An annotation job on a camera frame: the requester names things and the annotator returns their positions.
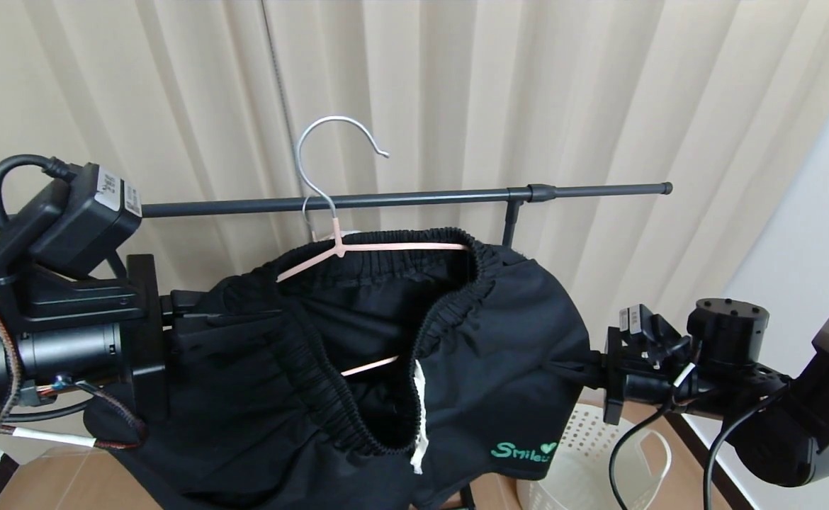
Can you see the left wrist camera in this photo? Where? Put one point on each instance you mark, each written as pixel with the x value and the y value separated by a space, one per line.
pixel 81 219

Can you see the black clothes rack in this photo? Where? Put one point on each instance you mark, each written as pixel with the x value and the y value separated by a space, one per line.
pixel 584 190

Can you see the beige curtain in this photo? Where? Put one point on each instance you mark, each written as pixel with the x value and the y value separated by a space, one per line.
pixel 528 85

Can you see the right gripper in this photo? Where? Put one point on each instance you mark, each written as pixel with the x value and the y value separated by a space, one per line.
pixel 662 386

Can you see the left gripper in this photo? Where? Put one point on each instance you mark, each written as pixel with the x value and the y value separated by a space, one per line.
pixel 145 340

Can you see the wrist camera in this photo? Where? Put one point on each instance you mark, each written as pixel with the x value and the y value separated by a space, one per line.
pixel 81 219
pixel 652 329

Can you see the black garment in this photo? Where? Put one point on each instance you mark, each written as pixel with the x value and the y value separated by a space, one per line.
pixel 492 340

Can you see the white laundry basket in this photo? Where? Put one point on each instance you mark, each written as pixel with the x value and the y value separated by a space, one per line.
pixel 584 460

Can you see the pink clothes hanger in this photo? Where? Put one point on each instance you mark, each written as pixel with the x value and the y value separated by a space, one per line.
pixel 307 219
pixel 400 246

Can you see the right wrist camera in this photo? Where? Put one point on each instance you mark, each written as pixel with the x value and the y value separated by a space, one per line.
pixel 652 329

